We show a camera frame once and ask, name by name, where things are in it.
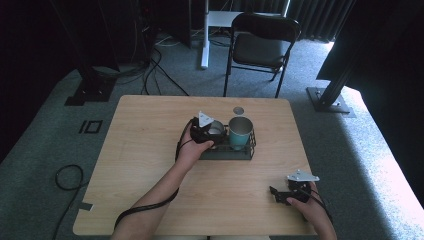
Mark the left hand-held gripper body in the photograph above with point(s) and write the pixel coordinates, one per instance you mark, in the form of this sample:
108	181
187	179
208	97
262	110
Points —
200	131

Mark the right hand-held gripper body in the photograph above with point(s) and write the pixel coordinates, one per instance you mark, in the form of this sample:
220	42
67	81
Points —
300	190

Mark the teal metal cup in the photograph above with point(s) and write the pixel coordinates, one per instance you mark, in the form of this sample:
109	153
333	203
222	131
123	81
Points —
240	133

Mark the person's left hand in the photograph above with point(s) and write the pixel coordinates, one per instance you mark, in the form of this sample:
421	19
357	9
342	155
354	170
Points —
191	155

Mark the person's right hand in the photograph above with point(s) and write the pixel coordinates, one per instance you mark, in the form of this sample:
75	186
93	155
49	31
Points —
313	211

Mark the grey round table grommet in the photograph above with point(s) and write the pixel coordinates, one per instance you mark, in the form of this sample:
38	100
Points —
238	110

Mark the black folding chair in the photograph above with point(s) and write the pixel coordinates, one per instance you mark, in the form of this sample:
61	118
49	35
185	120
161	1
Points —
258	50

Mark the black slanted stand with base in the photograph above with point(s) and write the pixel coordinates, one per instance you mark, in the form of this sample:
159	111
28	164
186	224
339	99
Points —
328	100

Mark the black stand with square base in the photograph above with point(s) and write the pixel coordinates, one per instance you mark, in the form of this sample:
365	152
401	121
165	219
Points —
91	90

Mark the grey pleated curtain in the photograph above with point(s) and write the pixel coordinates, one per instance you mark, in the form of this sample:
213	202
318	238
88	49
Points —
316	20

